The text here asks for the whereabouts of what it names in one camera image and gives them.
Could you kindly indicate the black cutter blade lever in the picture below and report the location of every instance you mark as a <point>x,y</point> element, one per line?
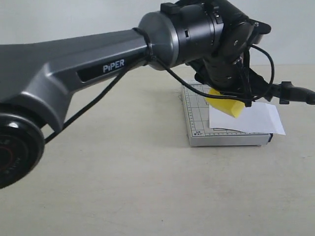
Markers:
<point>286,92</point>

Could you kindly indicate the white paper sheet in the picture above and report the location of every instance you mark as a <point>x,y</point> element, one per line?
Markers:
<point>259,118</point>

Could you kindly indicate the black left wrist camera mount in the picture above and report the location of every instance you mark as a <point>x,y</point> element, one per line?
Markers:
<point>260,29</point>

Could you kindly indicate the grey paper cutter base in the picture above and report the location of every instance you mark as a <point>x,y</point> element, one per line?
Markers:
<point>199,133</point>

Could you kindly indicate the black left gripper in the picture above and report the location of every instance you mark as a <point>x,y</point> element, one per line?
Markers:
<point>235,79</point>

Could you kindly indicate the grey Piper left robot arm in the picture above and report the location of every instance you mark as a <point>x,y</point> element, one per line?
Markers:
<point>45,86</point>

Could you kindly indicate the yellow foam cube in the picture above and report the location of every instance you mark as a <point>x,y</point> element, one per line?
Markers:
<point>230,107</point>

